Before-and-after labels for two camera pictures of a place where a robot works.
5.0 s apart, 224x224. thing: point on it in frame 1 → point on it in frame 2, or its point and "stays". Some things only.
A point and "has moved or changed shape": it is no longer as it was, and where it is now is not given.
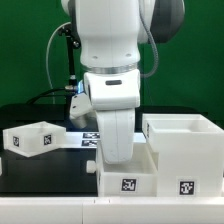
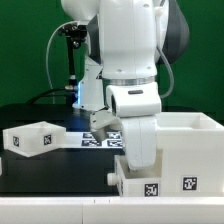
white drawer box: (137, 178) has moved or changed shape
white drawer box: (34, 139) stays
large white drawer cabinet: (189, 154) stays
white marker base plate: (91, 139) stays
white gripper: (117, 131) → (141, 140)
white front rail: (112, 210) stays
